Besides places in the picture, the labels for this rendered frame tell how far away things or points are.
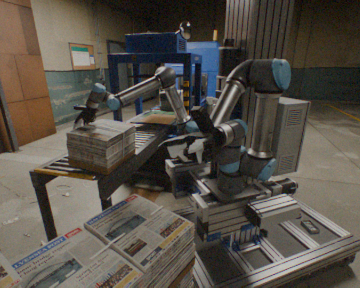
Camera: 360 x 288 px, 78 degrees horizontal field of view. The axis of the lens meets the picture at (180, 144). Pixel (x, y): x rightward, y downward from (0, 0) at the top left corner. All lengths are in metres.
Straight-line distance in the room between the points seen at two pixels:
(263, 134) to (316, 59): 9.16
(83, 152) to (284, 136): 1.22
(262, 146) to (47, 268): 0.92
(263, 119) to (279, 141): 0.48
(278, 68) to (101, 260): 0.93
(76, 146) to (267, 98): 1.10
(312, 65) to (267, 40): 8.79
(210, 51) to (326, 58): 6.26
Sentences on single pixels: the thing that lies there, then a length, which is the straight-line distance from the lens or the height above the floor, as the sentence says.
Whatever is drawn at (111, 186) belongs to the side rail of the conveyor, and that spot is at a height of 0.74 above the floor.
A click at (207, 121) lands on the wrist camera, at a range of 0.67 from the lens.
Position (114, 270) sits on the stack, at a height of 0.83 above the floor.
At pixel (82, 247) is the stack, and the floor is 0.83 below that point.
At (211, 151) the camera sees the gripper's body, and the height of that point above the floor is 1.20.
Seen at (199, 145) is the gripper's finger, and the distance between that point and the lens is 0.57.
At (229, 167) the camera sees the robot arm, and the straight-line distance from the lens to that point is 0.83.
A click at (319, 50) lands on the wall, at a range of 10.14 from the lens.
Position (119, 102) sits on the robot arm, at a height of 1.23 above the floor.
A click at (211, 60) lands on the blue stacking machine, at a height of 1.51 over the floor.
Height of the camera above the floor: 1.45
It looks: 20 degrees down
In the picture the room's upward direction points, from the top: straight up
